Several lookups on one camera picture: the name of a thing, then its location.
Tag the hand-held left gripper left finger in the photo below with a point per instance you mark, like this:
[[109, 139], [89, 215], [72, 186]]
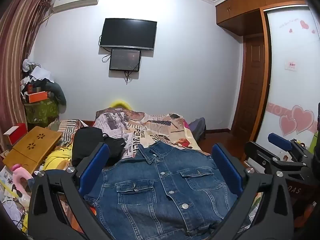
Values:
[[93, 165]]

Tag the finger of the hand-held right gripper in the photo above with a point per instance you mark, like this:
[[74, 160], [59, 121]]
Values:
[[280, 140], [265, 161]]

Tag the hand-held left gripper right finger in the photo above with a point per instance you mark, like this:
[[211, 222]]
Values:
[[226, 167]]

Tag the blue denim jacket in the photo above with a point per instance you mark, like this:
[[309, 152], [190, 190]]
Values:
[[160, 192]]

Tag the black bag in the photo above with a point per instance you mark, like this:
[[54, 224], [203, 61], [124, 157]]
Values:
[[87, 140]]

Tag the yellow cloth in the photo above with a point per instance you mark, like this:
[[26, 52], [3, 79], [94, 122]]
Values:
[[58, 156]]

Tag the striped cloth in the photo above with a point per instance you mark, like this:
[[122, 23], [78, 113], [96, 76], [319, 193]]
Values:
[[66, 128]]

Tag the purple grey backpack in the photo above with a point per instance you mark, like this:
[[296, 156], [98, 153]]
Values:
[[198, 127]]

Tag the pink cloth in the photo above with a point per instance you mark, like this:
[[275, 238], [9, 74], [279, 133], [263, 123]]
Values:
[[186, 125]]

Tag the brown wooden door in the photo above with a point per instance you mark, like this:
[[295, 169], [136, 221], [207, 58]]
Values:
[[250, 87]]

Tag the wooden folding table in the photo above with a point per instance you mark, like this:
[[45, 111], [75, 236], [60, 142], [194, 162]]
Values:
[[32, 147]]

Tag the yellow pillow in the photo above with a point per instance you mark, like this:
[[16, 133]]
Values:
[[120, 104]]

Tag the newspaper print blanket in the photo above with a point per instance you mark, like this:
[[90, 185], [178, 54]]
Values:
[[155, 127]]

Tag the pink toy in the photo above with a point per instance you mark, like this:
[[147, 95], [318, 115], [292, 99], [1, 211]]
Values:
[[18, 180]]

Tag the red box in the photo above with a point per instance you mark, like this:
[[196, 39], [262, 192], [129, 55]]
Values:
[[16, 132]]

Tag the orange box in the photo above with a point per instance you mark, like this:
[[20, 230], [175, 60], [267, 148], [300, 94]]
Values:
[[37, 97]]

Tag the white crumpled cloth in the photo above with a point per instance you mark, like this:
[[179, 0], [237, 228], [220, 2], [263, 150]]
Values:
[[40, 73]]

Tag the wooden overhead cabinet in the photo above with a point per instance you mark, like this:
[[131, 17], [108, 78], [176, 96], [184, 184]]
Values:
[[240, 7]]

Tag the striped brown curtain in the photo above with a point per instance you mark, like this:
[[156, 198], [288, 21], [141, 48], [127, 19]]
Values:
[[17, 42]]

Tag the small black wall monitor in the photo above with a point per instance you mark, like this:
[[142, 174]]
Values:
[[125, 60]]

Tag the large black wall television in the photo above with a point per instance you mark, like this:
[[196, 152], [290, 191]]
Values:
[[128, 33]]

